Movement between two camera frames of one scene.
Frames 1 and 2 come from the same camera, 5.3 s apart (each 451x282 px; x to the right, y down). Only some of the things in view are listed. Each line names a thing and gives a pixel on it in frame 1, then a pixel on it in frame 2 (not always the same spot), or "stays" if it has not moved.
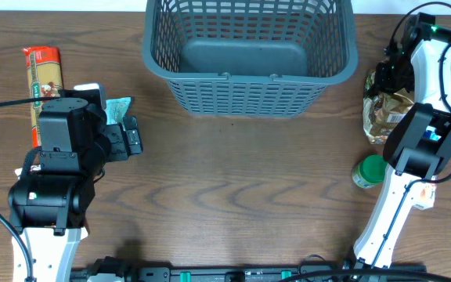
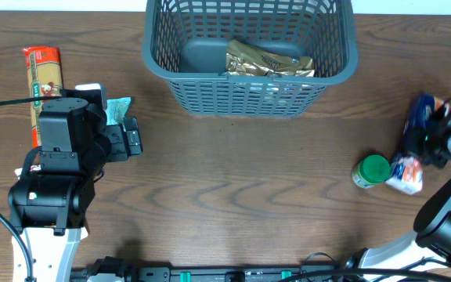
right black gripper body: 391,74 to 426,142
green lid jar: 369,172 stays
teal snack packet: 116,109 stays
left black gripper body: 119,147 stays
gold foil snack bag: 381,110 to 244,58
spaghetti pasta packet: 45,74 stays
